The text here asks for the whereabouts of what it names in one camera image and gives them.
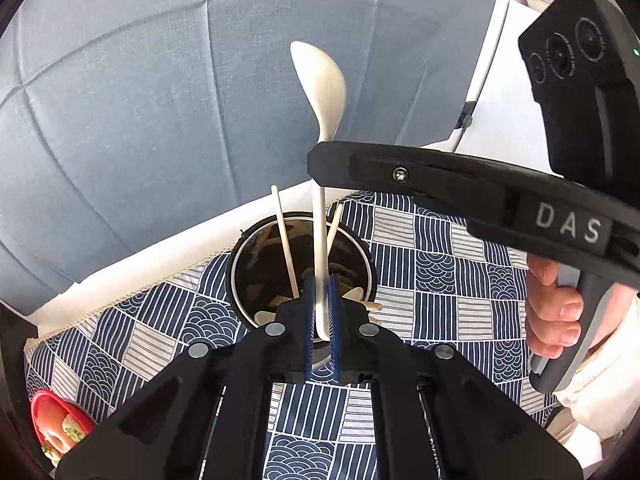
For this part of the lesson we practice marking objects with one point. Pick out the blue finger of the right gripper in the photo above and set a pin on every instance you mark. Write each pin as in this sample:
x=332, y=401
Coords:
x=437, y=180

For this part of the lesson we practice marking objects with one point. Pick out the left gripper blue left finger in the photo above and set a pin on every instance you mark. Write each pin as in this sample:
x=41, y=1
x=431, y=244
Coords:
x=205, y=415

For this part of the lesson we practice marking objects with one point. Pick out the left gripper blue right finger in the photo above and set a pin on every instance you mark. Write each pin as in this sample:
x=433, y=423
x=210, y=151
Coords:
x=436, y=416

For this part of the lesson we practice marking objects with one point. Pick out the plain white ceramic spoon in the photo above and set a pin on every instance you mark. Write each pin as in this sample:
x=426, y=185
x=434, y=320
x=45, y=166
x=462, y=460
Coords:
x=324, y=86

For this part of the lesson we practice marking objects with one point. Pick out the white sleeve right forearm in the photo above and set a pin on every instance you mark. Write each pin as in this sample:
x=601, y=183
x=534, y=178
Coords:
x=604, y=393

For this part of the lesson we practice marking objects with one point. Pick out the person's right hand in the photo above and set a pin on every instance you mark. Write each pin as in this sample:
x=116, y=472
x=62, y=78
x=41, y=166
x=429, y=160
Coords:
x=553, y=312

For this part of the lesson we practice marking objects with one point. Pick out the black backdrop clip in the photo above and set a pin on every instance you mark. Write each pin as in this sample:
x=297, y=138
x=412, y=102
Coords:
x=466, y=115

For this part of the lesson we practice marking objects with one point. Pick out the white foam board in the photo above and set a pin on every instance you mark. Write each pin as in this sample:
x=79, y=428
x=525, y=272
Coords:
x=507, y=123

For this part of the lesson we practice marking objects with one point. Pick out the blue patterned tablecloth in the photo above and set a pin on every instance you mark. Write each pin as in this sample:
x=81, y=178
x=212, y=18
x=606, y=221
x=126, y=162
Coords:
x=437, y=285

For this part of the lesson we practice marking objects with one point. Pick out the red bowl of fruit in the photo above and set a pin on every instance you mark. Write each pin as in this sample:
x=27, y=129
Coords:
x=59, y=424

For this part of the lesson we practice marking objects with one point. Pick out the black cylindrical utensil holder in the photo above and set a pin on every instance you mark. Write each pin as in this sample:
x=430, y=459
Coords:
x=295, y=269

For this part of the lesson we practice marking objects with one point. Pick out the grey-blue backdrop cloth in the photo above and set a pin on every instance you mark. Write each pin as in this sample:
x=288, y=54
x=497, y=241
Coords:
x=124, y=122

